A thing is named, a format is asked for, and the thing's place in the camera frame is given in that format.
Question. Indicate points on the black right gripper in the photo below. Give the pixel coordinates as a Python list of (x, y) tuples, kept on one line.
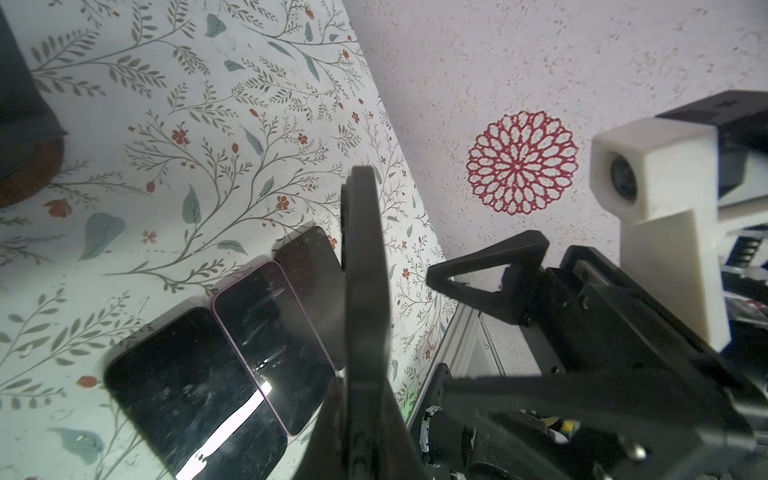
[(587, 316)]

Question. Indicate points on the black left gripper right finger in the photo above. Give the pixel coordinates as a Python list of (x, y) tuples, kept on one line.
[(641, 424)]

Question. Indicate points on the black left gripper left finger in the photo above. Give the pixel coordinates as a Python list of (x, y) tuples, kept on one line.
[(322, 459)]

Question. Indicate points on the black smartphone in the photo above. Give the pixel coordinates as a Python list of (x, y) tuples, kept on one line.
[(314, 271), (269, 328), (188, 394), (367, 321)]

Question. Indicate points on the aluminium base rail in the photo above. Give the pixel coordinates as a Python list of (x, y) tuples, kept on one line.
[(466, 349)]

